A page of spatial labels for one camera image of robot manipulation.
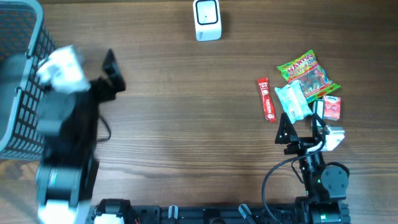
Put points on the white barcode scanner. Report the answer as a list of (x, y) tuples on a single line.
[(207, 18)]

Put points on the green candy bag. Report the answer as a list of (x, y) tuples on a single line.
[(310, 74)]

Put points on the light blue white packet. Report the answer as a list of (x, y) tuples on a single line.
[(293, 101)]

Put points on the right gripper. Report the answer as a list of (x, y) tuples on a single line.
[(301, 144)]

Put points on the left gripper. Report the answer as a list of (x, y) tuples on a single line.
[(107, 92)]

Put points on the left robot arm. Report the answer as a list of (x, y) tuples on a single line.
[(68, 117)]

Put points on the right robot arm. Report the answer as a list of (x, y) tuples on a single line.
[(325, 183)]

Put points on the small orange white packet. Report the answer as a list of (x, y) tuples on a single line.
[(332, 107)]

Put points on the green white boxed item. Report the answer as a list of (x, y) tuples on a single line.
[(318, 108)]

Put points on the red snack bar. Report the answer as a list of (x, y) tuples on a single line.
[(268, 106)]

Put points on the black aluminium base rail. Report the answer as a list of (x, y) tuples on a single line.
[(121, 211)]

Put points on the grey plastic shopping basket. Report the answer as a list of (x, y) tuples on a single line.
[(24, 43)]

